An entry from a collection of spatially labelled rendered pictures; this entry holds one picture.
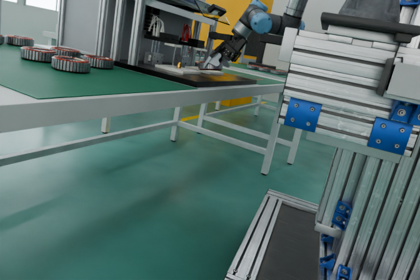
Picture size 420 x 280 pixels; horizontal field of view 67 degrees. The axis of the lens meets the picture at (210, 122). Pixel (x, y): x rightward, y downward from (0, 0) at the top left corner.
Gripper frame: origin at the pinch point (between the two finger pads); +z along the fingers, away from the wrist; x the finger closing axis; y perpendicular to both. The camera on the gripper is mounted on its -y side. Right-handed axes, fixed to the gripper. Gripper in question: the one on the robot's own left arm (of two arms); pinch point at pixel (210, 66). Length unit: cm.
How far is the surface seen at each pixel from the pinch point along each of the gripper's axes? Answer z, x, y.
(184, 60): 11.0, 12.9, -19.3
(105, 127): 124, 67, -75
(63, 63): 10, -67, -10
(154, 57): 10.7, -12.7, -19.5
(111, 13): 3.7, -28.6, -38.0
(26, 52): 19, -66, -27
